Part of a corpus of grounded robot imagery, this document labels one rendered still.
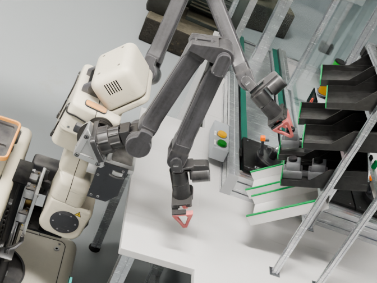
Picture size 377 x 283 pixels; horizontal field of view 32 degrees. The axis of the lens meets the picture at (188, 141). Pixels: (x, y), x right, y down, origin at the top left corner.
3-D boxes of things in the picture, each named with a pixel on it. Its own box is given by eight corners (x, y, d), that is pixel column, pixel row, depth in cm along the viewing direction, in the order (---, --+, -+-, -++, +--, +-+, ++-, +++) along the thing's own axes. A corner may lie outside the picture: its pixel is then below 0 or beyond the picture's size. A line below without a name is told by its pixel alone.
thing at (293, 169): (282, 178, 220) (283, 160, 217) (283, 171, 224) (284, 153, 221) (307, 179, 218) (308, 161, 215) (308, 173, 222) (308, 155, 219)
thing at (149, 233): (118, 253, 215) (120, 247, 213) (139, 112, 290) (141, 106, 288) (308, 308, 228) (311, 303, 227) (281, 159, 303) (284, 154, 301)
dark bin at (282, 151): (277, 160, 229) (277, 141, 226) (280, 142, 240) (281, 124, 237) (359, 165, 223) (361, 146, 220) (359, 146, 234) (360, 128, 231)
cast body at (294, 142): (280, 147, 233) (281, 130, 229) (281, 141, 237) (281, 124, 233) (304, 148, 232) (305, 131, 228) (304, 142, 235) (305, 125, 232)
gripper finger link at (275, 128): (300, 125, 233) (284, 106, 230) (300, 135, 227) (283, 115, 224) (285, 135, 236) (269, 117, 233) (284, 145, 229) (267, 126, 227)
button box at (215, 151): (207, 157, 268) (213, 145, 265) (209, 130, 285) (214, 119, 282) (223, 163, 269) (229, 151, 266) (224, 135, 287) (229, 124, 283)
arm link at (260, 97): (247, 94, 229) (250, 97, 223) (261, 81, 228) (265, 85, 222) (259, 108, 231) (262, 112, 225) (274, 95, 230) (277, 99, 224)
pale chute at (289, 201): (250, 226, 227) (246, 215, 225) (255, 205, 238) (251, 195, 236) (328, 209, 217) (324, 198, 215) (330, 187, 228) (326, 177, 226)
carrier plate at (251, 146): (242, 172, 259) (244, 168, 258) (241, 140, 279) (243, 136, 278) (296, 191, 262) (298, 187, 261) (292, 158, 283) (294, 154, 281)
